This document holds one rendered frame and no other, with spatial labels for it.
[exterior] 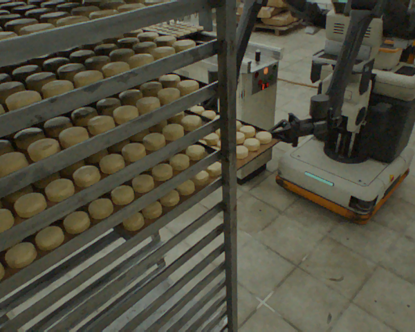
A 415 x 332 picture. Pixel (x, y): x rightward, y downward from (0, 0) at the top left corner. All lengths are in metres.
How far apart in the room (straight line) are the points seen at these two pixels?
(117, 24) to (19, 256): 0.45
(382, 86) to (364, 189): 0.57
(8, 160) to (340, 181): 1.81
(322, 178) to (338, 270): 0.54
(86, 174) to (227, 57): 0.37
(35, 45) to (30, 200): 0.28
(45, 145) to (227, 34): 0.41
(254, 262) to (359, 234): 0.66
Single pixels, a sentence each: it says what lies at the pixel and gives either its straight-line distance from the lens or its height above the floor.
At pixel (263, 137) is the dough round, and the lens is 1.11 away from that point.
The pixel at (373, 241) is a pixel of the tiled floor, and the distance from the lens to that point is 2.22.
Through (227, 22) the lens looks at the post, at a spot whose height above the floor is 1.37.
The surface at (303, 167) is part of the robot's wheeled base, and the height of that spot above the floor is 0.27.
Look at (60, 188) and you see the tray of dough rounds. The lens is 0.69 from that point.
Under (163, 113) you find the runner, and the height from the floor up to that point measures 1.23.
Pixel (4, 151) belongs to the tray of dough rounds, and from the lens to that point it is 0.68.
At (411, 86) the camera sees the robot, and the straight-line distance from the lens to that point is 2.12.
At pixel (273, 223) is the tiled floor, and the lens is 2.19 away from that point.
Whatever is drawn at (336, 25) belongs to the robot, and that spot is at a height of 1.09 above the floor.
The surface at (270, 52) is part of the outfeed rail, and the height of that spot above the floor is 0.87.
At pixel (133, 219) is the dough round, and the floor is 0.97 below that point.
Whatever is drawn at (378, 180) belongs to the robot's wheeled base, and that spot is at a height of 0.28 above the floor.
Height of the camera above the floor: 1.54
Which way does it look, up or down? 36 degrees down
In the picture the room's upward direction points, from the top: 4 degrees counter-clockwise
